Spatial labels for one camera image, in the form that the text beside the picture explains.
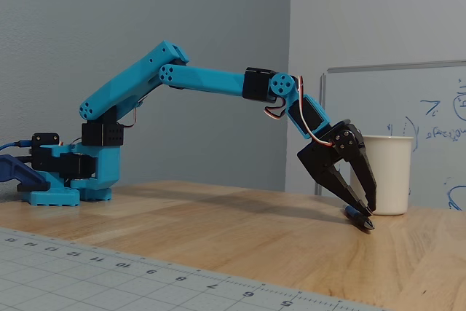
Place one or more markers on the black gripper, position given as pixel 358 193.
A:
pixel 317 156

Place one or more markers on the dark pen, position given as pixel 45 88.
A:
pixel 358 218

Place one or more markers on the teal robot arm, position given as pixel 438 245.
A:
pixel 211 79

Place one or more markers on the cream ceramic mug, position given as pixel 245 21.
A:
pixel 393 176

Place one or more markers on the whiteboard with blue drawings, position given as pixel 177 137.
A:
pixel 437 107

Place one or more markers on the grey gridded cutting mat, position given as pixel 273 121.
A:
pixel 109 278

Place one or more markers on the dark blue table clamp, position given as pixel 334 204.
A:
pixel 18 172

